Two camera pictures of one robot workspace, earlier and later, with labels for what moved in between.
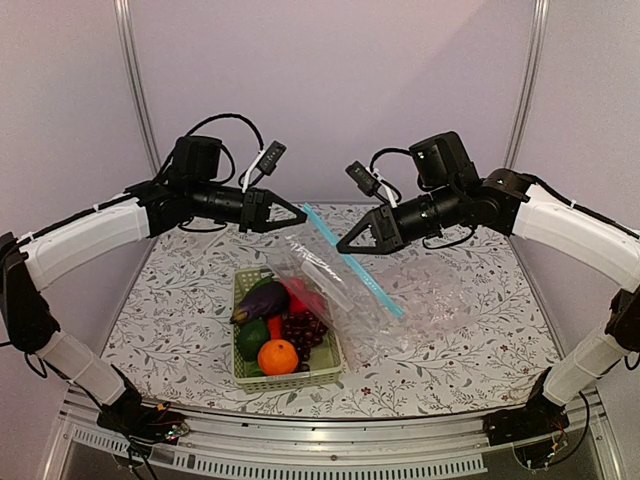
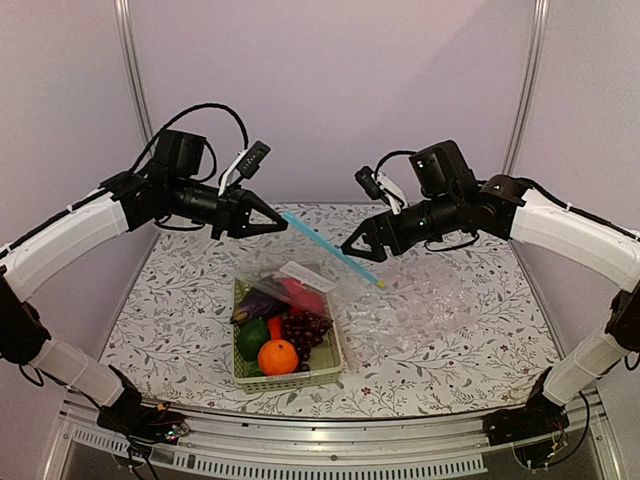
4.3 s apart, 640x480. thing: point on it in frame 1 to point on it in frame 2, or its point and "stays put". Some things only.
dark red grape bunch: (303, 331) stays put
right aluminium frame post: (529, 84) stays put
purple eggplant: (269, 299) stays put
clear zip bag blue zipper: (358, 311) to (293, 269)
